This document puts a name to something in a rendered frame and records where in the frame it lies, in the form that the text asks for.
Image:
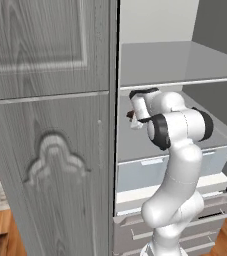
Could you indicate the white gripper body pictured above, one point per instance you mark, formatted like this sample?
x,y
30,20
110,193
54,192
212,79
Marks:
x,y
136,124

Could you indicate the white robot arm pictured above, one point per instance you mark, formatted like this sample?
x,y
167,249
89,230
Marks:
x,y
180,173

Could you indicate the brown chicken drumstick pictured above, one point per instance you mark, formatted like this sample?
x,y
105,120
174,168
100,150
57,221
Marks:
x,y
130,115

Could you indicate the glass fridge shelf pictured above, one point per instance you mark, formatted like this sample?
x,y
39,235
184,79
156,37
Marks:
x,y
131,146
171,63

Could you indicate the translucent fridge crisper drawer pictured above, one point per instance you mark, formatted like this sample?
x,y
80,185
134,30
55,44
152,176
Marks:
x,y
135,173

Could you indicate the grey fridge drawer front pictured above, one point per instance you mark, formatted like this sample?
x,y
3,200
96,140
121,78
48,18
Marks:
x,y
126,245
128,222

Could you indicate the open grey fridge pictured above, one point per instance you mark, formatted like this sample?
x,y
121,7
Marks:
x,y
151,20

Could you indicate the grey wood door carved ornament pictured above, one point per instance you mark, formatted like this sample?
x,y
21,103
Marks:
x,y
61,200

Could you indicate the plain grey wood panel door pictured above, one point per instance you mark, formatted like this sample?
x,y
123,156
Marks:
x,y
45,36

